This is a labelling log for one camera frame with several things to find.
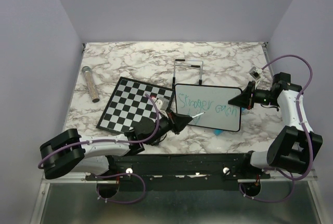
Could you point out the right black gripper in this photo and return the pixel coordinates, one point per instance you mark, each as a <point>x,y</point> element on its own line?
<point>245,100</point>

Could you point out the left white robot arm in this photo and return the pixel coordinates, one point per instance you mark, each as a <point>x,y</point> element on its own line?
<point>70,151</point>

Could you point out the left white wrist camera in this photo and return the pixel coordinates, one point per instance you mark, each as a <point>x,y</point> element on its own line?
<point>162,103</point>

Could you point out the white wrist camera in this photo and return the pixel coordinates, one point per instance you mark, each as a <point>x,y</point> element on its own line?
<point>256,73</point>
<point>162,103</point>

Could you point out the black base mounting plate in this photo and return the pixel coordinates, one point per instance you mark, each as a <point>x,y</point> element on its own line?
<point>167,172</point>

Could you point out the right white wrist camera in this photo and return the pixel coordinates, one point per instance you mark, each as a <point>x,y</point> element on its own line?
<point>256,73</point>

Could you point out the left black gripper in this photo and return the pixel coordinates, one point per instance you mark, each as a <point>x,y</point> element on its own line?
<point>180,121</point>

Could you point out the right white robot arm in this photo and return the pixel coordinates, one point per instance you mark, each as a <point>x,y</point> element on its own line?
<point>296,146</point>

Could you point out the aluminium frame rail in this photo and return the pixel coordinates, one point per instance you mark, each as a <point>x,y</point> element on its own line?
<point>286,178</point>

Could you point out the glittery silver tube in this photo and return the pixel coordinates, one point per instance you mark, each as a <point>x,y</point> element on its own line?
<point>91,86</point>

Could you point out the wire whiteboard stand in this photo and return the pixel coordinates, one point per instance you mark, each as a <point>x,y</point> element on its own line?
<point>187,65</point>

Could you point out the black and white chessboard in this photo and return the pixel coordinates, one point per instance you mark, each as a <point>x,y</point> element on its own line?
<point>128,104</point>

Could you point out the blue cylindrical tube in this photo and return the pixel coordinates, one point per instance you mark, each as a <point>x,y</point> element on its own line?
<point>217,132</point>

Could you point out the black framed whiteboard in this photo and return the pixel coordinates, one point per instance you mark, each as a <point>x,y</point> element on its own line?
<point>192,99</point>

